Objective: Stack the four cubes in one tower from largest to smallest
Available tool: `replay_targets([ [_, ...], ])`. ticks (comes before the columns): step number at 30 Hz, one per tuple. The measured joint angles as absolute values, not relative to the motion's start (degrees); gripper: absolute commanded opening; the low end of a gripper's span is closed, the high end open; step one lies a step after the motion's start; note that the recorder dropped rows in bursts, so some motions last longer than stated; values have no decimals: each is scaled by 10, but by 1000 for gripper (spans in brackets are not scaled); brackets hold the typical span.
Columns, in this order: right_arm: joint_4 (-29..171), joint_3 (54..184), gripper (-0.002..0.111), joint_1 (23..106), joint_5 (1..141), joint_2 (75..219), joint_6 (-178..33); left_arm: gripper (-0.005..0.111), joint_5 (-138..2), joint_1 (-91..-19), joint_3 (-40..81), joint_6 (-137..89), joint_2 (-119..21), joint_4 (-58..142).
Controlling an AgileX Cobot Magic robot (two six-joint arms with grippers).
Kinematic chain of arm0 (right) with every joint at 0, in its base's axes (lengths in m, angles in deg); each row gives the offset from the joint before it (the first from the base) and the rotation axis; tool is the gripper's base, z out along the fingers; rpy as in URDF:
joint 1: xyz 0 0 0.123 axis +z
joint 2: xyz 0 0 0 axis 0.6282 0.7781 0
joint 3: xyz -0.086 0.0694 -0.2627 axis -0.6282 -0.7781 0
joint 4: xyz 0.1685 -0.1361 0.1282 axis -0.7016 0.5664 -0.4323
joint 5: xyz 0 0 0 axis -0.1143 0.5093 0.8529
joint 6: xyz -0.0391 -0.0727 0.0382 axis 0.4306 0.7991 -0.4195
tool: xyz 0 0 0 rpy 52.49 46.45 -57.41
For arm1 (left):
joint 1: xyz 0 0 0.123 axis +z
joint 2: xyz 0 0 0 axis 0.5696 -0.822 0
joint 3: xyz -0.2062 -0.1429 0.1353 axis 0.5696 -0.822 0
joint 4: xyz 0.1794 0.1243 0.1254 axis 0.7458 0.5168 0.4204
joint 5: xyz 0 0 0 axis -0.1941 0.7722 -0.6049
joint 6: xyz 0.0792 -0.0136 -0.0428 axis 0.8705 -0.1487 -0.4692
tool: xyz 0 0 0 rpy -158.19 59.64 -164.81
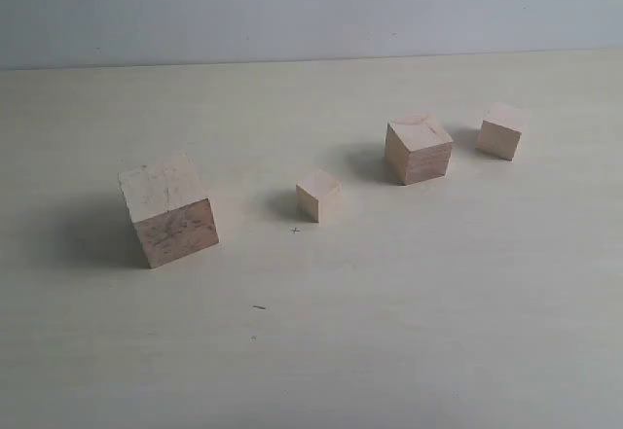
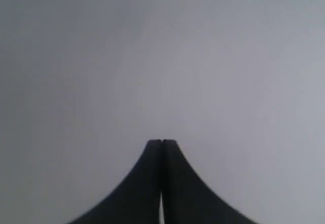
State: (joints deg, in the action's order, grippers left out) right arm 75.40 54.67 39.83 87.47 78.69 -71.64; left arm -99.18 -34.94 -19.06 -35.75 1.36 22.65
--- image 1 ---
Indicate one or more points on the small wooden cube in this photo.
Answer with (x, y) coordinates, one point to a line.
(501, 131)

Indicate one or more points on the smallest wooden cube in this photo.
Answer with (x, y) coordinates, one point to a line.
(316, 193)

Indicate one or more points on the medium wooden cube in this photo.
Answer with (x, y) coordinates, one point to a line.
(417, 149)

